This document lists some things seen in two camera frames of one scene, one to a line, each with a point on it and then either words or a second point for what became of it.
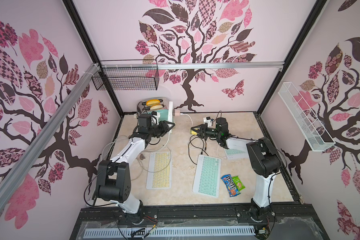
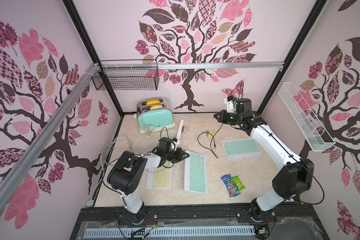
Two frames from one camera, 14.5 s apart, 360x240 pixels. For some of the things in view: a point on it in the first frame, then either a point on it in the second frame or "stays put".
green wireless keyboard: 237,151 stays put
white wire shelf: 315,134 stays put
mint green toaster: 159,104 stays put
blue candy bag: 231,187 stays put
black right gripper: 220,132 to 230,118
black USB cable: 202,149 to 211,141
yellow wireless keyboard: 159,170 stays put
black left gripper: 164,128 to 179,153
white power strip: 170,111 to 177,142
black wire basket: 128,75 stays put
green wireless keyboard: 207,175 to 195,173
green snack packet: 238,183 stays put
